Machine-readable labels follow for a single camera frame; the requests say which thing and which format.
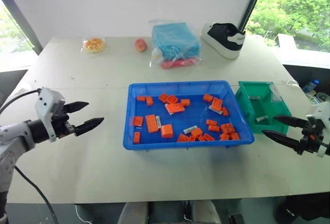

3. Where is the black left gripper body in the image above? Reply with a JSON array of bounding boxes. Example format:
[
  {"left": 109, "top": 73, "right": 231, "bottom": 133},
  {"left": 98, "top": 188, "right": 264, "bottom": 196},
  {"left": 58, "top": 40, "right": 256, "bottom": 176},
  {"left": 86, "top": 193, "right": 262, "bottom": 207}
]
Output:
[{"left": 51, "top": 102, "right": 77, "bottom": 140}]

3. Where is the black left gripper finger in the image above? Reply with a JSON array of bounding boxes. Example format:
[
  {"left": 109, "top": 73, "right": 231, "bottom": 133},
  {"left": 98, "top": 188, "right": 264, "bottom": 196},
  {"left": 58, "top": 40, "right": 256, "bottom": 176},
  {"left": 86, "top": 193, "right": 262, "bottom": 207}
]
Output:
[
  {"left": 64, "top": 101, "right": 90, "bottom": 114},
  {"left": 74, "top": 117, "right": 105, "bottom": 136}
]

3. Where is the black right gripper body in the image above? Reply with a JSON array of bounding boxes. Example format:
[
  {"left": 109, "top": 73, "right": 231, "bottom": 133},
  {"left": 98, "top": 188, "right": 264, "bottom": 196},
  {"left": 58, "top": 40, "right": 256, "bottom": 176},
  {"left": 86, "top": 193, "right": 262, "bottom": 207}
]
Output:
[{"left": 295, "top": 117, "right": 325, "bottom": 156}]

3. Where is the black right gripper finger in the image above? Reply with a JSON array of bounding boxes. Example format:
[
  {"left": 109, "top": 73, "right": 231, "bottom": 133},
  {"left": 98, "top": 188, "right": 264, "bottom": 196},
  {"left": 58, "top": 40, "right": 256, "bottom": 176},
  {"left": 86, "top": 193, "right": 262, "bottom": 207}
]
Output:
[
  {"left": 273, "top": 115, "right": 309, "bottom": 128},
  {"left": 261, "top": 130, "right": 302, "bottom": 153}
]

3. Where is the green plastic bin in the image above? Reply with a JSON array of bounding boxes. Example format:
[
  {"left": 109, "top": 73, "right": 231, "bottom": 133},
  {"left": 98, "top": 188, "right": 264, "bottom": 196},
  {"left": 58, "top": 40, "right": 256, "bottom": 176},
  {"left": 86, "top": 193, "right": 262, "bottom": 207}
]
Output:
[{"left": 234, "top": 80, "right": 293, "bottom": 135}]

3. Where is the clear label card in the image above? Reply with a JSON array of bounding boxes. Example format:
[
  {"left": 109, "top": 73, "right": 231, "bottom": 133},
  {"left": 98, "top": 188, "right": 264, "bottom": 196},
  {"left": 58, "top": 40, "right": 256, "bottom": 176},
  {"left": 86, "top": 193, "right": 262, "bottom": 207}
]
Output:
[{"left": 269, "top": 83, "right": 282, "bottom": 104}]

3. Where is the plastic water bottle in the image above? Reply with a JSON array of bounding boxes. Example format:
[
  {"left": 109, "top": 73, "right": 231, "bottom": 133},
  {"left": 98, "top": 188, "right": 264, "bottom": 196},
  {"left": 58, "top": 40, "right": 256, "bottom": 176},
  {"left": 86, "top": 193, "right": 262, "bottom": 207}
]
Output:
[{"left": 302, "top": 79, "right": 321, "bottom": 94}]

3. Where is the long orange block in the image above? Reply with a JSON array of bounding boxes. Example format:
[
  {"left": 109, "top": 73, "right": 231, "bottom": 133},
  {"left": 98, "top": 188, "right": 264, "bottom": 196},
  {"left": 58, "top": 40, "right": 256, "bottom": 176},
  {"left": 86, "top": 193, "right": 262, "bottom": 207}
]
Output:
[{"left": 145, "top": 114, "right": 159, "bottom": 134}]

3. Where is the bread bun in plastic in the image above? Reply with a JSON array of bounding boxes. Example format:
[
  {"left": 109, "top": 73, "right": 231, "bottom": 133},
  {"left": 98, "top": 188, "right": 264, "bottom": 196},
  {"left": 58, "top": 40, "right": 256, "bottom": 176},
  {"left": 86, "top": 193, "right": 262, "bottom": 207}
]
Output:
[{"left": 81, "top": 37, "right": 107, "bottom": 55}]

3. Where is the dark rounded shape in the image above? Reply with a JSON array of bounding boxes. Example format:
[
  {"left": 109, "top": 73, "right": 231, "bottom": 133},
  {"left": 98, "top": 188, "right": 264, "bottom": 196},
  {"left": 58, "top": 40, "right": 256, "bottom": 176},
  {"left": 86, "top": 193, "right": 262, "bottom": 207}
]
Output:
[{"left": 274, "top": 195, "right": 330, "bottom": 224}]

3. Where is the tall orange cube block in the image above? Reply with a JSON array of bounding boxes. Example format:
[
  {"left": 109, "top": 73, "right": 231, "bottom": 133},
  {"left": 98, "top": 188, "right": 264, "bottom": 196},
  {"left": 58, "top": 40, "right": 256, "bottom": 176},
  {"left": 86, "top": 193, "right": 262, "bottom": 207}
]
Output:
[{"left": 160, "top": 124, "right": 174, "bottom": 139}]

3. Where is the red apple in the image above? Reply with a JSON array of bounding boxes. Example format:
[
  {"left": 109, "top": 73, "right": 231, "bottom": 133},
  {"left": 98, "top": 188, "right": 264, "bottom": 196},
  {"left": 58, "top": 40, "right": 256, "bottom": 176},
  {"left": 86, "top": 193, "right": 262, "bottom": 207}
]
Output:
[{"left": 134, "top": 38, "right": 148, "bottom": 53}]

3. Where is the blue plastic tray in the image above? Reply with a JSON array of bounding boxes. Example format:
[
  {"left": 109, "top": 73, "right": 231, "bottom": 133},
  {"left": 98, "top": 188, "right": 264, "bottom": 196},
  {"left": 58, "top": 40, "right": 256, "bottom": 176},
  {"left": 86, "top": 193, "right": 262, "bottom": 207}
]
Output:
[{"left": 122, "top": 80, "right": 255, "bottom": 151}]

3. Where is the grey rounded shape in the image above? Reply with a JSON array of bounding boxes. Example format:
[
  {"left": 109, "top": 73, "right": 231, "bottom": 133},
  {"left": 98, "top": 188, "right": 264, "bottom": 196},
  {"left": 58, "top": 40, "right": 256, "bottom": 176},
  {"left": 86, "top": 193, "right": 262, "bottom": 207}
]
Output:
[
  {"left": 192, "top": 200, "right": 223, "bottom": 224},
  {"left": 118, "top": 201, "right": 149, "bottom": 224}
]

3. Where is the black and white sneaker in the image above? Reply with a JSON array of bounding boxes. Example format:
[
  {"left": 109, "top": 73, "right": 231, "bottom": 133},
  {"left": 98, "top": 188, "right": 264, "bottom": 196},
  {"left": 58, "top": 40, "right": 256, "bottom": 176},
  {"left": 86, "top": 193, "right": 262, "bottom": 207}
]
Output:
[{"left": 201, "top": 22, "right": 246, "bottom": 60}]

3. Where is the plastic bag with teal cloth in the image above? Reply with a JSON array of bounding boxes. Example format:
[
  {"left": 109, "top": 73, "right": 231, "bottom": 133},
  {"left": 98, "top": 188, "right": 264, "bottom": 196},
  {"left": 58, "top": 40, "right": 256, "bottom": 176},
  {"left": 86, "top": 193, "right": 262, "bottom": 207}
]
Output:
[{"left": 148, "top": 19, "right": 203, "bottom": 70}]

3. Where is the black slanted pole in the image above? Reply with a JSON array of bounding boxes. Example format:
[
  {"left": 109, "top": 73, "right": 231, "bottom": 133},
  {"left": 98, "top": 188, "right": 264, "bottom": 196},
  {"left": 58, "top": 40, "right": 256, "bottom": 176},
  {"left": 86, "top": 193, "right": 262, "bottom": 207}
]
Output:
[{"left": 238, "top": 0, "right": 269, "bottom": 33}]

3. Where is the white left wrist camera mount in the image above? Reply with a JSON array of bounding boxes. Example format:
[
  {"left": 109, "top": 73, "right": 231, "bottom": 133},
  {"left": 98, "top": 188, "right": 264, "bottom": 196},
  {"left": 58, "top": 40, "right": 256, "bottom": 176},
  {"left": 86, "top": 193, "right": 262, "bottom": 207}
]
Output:
[{"left": 35, "top": 87, "right": 67, "bottom": 143}]

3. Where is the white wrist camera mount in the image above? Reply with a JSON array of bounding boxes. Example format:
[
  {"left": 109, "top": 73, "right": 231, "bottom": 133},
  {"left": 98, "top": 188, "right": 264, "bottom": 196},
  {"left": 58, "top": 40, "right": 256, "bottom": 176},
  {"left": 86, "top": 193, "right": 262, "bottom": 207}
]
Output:
[
  {"left": 306, "top": 101, "right": 330, "bottom": 158},
  {"left": 35, "top": 87, "right": 67, "bottom": 143}
]

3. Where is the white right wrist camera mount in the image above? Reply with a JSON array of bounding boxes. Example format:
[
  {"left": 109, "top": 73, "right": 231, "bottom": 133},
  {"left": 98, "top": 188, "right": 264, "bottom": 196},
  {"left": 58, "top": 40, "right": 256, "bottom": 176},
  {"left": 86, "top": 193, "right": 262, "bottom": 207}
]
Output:
[{"left": 306, "top": 101, "right": 330, "bottom": 158}]

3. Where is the thin white cable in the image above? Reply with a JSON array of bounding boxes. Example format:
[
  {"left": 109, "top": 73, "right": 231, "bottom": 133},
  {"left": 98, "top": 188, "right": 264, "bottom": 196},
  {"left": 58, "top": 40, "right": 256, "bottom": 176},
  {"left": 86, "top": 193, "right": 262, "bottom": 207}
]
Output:
[{"left": 282, "top": 79, "right": 302, "bottom": 89}]

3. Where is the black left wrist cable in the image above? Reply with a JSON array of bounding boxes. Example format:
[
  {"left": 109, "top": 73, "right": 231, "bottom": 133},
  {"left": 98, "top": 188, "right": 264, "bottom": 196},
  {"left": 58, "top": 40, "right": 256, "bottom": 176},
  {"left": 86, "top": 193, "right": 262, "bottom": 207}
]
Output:
[{"left": 0, "top": 89, "right": 41, "bottom": 115}]

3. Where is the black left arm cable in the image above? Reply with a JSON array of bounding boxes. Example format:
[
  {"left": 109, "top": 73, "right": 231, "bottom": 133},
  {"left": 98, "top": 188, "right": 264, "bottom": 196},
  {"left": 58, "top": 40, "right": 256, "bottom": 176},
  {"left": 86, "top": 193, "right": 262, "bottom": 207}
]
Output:
[{"left": 14, "top": 166, "right": 59, "bottom": 224}]

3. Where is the white cord under table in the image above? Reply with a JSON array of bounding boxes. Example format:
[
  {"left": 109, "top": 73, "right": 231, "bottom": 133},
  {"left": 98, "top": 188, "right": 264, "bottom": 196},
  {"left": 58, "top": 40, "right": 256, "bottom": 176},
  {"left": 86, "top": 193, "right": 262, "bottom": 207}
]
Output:
[{"left": 74, "top": 204, "right": 90, "bottom": 224}]

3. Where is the dark window frame post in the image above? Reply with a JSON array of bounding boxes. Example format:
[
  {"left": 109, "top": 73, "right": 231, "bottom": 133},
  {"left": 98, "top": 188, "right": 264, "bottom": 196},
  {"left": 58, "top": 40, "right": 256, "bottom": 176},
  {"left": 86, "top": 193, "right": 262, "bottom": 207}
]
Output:
[{"left": 0, "top": 0, "right": 43, "bottom": 55}]

